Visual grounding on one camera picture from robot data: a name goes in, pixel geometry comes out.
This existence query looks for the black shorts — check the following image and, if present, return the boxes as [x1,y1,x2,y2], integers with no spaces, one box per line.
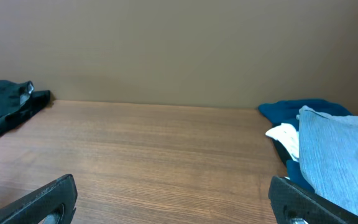
[0,80,50,136]

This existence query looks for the light blue denim jeans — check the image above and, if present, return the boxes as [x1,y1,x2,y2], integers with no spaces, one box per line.
[297,106,358,215]

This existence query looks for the black garment under pile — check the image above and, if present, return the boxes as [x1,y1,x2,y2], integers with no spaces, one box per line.
[272,139,292,166]

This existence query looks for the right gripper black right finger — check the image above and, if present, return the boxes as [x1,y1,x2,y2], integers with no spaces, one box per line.
[268,176,358,224]

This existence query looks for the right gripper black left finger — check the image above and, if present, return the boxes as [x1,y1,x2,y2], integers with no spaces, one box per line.
[0,174,78,224]

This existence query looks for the white garment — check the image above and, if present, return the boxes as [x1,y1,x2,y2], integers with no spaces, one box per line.
[265,123,300,162]

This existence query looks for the blue garment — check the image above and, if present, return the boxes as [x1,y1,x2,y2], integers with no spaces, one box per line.
[258,99,351,192]

